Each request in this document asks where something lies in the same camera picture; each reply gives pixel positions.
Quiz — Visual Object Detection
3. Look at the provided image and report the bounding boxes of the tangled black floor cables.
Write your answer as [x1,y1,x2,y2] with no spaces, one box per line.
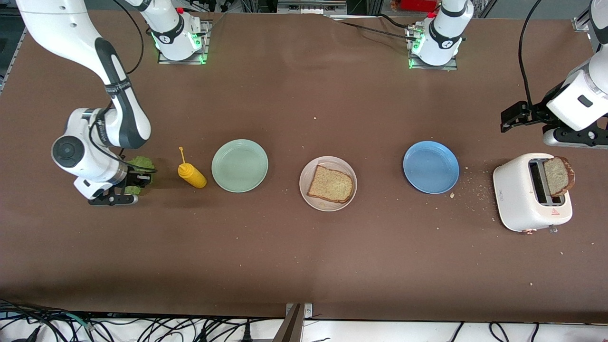
[0,298,266,342]

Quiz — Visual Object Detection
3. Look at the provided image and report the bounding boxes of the pale green plate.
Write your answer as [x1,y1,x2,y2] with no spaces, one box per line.
[211,139,269,193]

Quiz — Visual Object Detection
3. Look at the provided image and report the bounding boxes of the green lettuce leaf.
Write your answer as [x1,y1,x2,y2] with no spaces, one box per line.
[124,156,157,196]

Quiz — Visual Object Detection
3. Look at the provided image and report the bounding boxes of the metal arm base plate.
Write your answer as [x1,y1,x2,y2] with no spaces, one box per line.
[158,19,210,65]
[408,26,458,71]

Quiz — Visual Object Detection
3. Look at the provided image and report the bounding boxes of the blue plate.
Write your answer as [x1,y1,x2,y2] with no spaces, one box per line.
[403,141,460,195]

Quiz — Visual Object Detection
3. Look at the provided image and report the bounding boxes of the brown bread slice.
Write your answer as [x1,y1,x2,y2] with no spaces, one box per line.
[543,156,576,198]
[306,164,354,204]

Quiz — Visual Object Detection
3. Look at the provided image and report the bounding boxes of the yellow mustard squeeze bottle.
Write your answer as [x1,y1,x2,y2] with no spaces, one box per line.
[178,146,208,189]

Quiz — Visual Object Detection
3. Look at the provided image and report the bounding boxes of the grey metal beam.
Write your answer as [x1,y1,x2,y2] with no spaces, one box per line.
[272,304,304,342]

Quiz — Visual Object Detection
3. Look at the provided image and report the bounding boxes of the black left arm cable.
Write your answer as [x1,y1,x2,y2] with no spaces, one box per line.
[519,0,544,107]

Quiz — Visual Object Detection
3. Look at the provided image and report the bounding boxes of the white toaster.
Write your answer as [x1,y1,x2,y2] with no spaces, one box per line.
[493,152,573,234]

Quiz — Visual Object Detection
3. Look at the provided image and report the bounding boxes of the thin black table cable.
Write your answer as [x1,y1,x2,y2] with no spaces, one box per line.
[328,13,418,41]

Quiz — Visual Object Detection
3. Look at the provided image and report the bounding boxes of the beige plate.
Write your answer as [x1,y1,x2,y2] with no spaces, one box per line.
[299,156,358,212]

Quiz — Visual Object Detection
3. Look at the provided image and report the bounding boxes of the red box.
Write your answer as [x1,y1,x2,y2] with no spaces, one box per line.
[390,0,437,12]

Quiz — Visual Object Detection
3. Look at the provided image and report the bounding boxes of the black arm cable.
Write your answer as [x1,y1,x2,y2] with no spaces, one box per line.
[87,0,158,174]
[519,0,544,107]

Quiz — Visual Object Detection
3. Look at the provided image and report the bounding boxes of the grey metal frame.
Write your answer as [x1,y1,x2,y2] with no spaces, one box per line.
[277,0,348,16]

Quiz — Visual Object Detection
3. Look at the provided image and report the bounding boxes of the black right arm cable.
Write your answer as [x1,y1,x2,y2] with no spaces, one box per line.
[87,0,158,174]

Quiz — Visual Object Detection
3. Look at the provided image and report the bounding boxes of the silver corner bracket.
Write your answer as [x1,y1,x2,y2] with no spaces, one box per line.
[285,303,313,320]

